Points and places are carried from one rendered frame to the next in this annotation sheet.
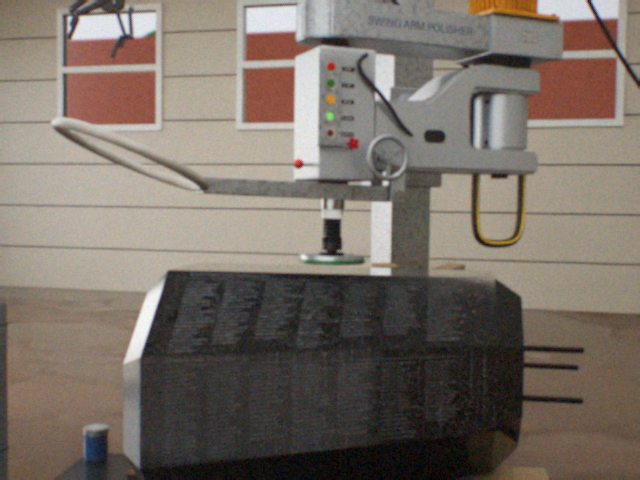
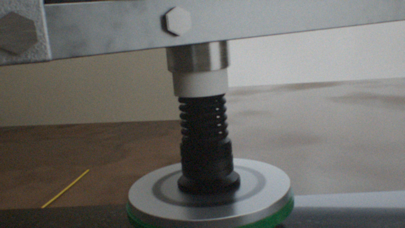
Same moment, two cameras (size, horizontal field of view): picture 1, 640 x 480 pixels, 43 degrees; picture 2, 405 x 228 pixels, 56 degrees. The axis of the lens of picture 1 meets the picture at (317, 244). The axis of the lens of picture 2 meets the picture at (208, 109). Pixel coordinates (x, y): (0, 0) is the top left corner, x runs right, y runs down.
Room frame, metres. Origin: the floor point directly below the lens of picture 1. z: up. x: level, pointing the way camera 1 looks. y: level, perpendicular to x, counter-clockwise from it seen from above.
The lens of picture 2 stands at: (3.14, -0.06, 1.09)
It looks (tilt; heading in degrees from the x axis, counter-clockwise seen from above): 10 degrees down; 178
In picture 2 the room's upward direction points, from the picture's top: 5 degrees counter-clockwise
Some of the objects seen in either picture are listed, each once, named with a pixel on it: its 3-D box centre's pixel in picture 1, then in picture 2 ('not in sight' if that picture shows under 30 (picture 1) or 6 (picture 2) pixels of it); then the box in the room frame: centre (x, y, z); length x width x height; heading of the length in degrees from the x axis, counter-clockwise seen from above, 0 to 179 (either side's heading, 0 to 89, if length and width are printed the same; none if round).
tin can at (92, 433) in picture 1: (96, 442); not in sight; (3.26, 0.90, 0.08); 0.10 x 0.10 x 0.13
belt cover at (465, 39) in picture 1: (427, 40); not in sight; (2.80, -0.37, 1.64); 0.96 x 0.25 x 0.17; 113
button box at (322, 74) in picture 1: (328, 100); not in sight; (2.53, -0.03, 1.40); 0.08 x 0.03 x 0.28; 113
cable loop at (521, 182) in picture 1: (498, 204); not in sight; (2.92, -0.66, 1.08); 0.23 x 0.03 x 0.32; 113
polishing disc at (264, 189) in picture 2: (331, 256); (209, 187); (2.66, -0.05, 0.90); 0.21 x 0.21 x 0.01
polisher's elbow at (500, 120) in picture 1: (500, 124); not in sight; (2.92, -0.66, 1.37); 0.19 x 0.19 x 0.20
